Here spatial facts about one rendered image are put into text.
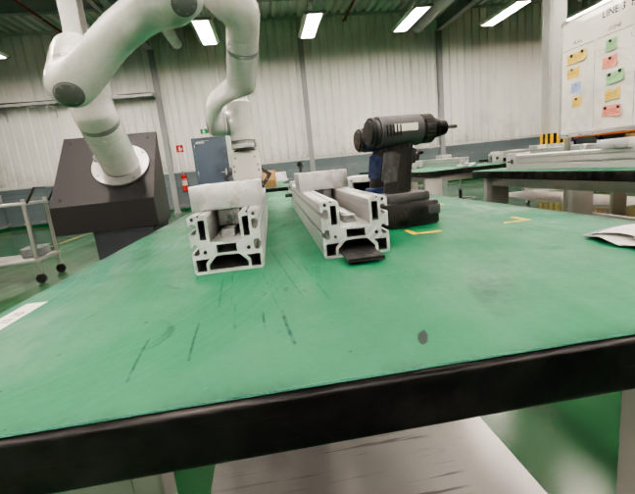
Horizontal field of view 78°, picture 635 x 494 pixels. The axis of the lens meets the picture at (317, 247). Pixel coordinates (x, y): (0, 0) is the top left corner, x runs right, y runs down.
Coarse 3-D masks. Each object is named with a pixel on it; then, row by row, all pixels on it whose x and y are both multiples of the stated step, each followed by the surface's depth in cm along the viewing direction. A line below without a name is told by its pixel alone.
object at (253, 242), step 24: (264, 192) 109; (192, 216) 56; (216, 216) 65; (240, 216) 56; (264, 216) 84; (192, 240) 56; (216, 240) 58; (240, 240) 57; (264, 240) 68; (216, 264) 61; (240, 264) 59; (264, 264) 58
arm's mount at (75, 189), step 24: (72, 144) 141; (144, 144) 143; (72, 168) 135; (72, 192) 130; (96, 192) 130; (120, 192) 131; (144, 192) 131; (72, 216) 127; (96, 216) 128; (120, 216) 130; (144, 216) 131; (168, 216) 148
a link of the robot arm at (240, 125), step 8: (232, 104) 129; (240, 104) 129; (248, 104) 131; (224, 112) 130; (232, 112) 129; (240, 112) 129; (248, 112) 131; (232, 120) 129; (240, 120) 130; (248, 120) 131; (232, 128) 130; (240, 128) 130; (248, 128) 131; (232, 136) 132; (240, 136) 131; (248, 136) 131
